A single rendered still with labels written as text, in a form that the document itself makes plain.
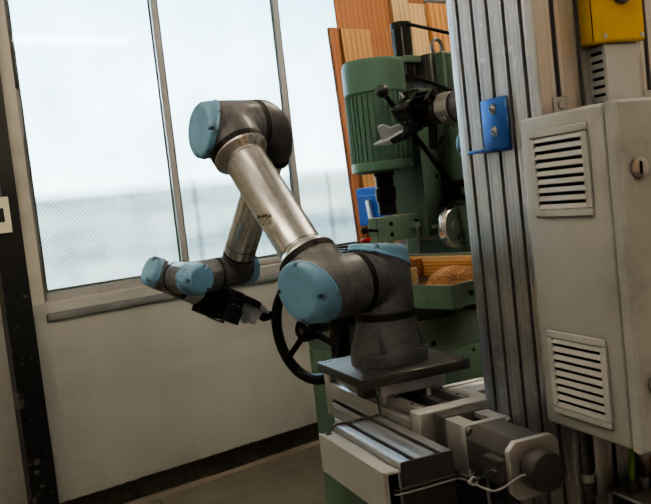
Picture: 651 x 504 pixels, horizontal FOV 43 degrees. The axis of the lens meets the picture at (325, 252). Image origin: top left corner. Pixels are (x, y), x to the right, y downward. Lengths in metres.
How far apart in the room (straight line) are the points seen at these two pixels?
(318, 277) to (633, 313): 0.54
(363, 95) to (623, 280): 1.28
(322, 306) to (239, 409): 2.28
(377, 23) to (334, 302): 2.85
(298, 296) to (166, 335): 2.05
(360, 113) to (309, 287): 0.93
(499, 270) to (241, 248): 0.68
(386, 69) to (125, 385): 1.76
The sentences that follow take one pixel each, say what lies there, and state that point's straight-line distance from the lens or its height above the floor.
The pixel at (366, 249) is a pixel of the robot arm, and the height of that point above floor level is 1.04.
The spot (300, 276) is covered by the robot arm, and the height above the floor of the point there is 1.01.
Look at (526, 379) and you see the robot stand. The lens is 1.45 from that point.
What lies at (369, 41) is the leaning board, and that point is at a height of 1.85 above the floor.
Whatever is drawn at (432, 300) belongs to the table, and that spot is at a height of 0.86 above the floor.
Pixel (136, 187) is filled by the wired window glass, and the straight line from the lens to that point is 3.50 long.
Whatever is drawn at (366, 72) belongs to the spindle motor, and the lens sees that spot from 2.27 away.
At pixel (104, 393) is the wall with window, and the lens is 3.39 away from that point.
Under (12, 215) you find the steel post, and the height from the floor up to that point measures 1.20.
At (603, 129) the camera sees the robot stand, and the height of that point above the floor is 1.19.
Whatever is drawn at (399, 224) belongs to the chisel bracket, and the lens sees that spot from 2.32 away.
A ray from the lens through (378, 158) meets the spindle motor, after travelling 2.25.
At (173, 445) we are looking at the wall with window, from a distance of 3.55.
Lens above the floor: 1.15
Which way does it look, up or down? 4 degrees down
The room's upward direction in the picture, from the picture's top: 6 degrees counter-clockwise
